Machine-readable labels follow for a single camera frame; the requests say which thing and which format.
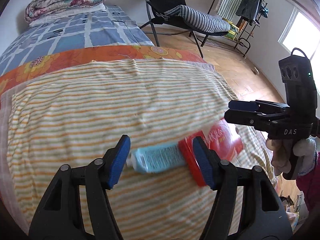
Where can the striped cushion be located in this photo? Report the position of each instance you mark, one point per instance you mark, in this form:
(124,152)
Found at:
(198,20)

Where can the pinkish fringed towel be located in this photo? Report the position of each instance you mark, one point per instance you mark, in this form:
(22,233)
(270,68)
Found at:
(5,154)

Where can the blue checked bed sheet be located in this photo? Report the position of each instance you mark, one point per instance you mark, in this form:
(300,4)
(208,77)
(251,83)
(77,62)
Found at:
(111,26)

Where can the right hand in glove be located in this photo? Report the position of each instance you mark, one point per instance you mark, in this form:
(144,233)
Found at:
(304,149)

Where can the white folded pillow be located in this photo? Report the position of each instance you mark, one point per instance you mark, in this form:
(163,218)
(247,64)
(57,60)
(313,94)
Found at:
(67,13)

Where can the black folding chair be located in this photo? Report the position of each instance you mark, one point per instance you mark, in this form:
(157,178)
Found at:
(155,11)

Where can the orange floral bed sheet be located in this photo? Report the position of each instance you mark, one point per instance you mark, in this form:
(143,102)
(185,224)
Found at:
(51,63)

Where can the light blue cream tube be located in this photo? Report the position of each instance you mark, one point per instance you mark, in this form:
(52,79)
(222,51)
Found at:
(156,159)

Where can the yellow green crate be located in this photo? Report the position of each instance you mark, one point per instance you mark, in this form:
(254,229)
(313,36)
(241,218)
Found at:
(233,31)

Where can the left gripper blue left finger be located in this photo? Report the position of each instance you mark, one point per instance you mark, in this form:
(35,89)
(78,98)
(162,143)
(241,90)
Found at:
(116,159)

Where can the yellow striped towel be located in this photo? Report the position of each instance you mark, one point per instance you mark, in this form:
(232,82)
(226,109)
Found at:
(74,115)

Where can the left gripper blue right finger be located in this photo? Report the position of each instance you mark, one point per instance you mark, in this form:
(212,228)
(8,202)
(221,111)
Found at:
(201,153)

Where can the clothes drying rack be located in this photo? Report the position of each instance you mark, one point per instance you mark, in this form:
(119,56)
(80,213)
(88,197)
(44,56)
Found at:
(250,13)

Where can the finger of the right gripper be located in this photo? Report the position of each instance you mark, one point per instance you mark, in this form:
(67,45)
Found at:
(241,112)

